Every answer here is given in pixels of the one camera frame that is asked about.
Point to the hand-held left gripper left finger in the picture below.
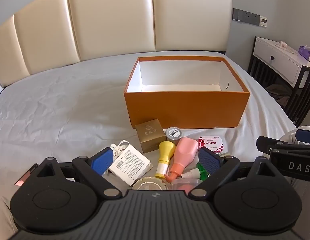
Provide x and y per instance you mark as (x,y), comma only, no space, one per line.
(102,161)

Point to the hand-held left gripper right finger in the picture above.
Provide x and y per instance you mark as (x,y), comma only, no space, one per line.
(210,161)

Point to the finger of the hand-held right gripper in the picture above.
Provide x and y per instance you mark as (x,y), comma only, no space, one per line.
(274,145)
(306,135)

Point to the green spray bottle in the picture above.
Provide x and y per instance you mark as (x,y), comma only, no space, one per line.
(201,168)

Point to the white and red mint tin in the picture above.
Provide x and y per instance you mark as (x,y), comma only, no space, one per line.
(212,142)

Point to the yellow bottle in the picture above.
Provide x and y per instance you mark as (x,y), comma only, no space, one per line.
(166,151)

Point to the orange cardboard box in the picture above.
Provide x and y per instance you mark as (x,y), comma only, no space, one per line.
(185,110)

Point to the white cloth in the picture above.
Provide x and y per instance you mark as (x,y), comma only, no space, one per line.
(291,136)

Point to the pink pump bottle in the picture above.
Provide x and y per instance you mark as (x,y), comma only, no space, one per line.
(185,150)

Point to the white labelled packet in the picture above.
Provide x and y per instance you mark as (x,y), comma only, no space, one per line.
(130,163)

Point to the clear container with pink sponge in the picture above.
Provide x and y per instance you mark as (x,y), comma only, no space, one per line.
(185,185)

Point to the small grey round tin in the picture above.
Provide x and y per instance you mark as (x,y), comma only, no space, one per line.
(173,133)

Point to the gold square box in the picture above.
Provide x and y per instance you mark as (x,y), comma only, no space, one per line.
(150,137)

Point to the pink flat box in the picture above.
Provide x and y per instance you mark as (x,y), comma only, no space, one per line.
(26,176)

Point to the white and black nightstand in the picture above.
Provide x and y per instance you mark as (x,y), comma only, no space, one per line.
(277,57)

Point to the purple tissue box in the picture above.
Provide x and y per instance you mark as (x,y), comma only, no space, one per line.
(306,51)

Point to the small white object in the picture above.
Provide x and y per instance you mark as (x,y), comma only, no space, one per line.
(283,44)

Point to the cream padded headboard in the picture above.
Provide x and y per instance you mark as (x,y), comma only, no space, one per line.
(107,17)

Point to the white wall thermostat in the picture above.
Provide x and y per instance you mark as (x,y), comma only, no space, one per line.
(263,21)

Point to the grey wall switch panel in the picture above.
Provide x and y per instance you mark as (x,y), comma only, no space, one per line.
(246,17)

